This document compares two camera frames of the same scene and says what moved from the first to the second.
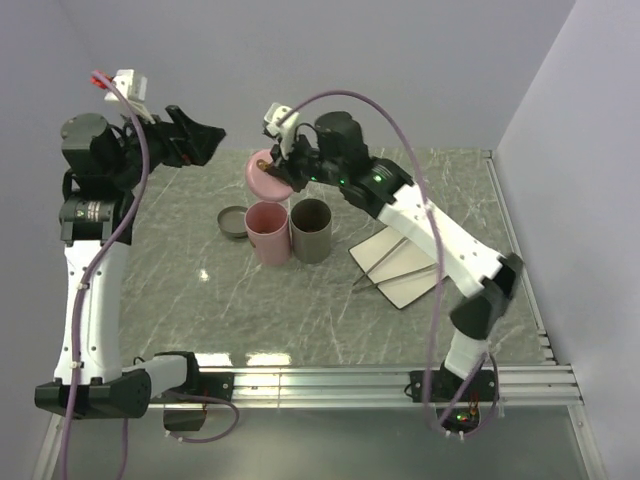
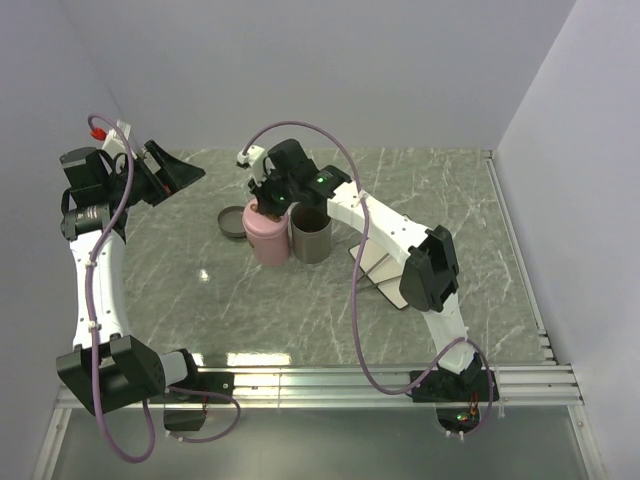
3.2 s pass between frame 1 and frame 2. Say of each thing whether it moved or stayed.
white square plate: stayed
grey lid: stayed
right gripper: moved
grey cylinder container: stayed
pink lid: moved
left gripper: moved
